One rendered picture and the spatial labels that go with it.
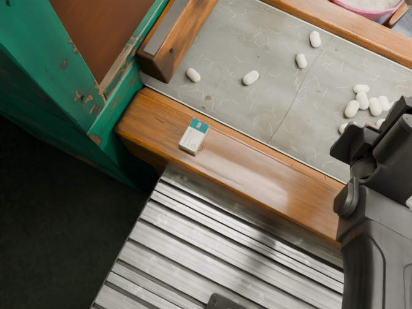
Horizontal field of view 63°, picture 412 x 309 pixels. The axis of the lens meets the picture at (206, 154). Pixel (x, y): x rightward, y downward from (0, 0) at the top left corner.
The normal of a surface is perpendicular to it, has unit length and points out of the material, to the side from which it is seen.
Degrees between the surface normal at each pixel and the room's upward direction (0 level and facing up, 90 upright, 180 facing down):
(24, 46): 90
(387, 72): 0
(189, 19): 67
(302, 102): 0
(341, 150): 50
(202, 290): 0
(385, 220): 30
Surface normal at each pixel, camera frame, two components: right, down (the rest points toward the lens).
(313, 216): 0.04, -0.25
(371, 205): 0.27, -0.65
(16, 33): 0.89, 0.45
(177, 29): 0.84, 0.30
